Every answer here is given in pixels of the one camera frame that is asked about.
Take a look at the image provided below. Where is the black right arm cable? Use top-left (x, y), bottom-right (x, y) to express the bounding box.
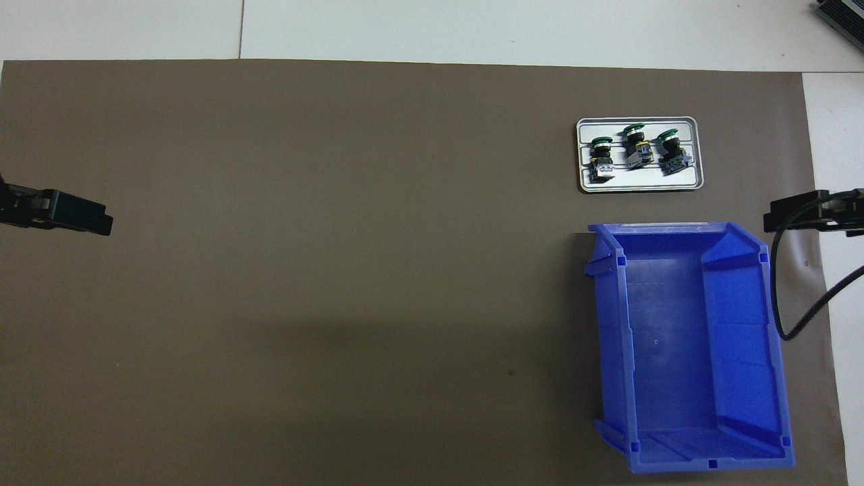
top-left (772, 191), bottom-right (864, 342)

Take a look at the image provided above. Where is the silver metal tray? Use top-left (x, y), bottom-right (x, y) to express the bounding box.
top-left (576, 116), bottom-right (705, 194)

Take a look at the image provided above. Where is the blue plastic storage bin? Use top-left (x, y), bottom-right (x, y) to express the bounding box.
top-left (584, 221), bottom-right (796, 475)

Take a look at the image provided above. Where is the grey ribbed device box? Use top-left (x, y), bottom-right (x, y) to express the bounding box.
top-left (813, 0), bottom-right (864, 43)

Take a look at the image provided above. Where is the green push button switch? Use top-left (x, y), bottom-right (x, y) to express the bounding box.
top-left (622, 124), bottom-right (654, 169)
top-left (656, 128), bottom-right (694, 176)
top-left (586, 136), bottom-right (616, 182)

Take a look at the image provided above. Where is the brown table mat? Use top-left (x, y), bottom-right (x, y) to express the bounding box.
top-left (0, 59), bottom-right (849, 486)

